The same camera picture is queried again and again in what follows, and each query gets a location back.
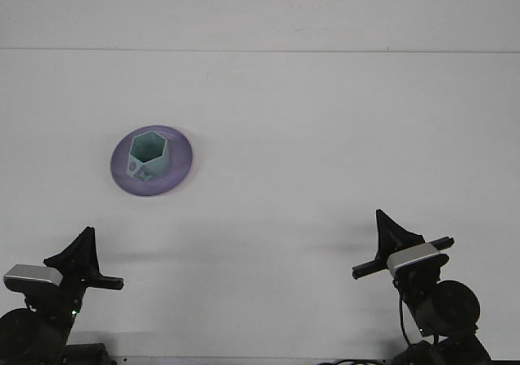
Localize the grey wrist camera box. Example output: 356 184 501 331
2 263 63 287
385 242 444 272

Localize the pale purple round plate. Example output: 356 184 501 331
110 124 194 198

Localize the pale blue hexagonal cup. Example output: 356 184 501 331
125 130 171 181

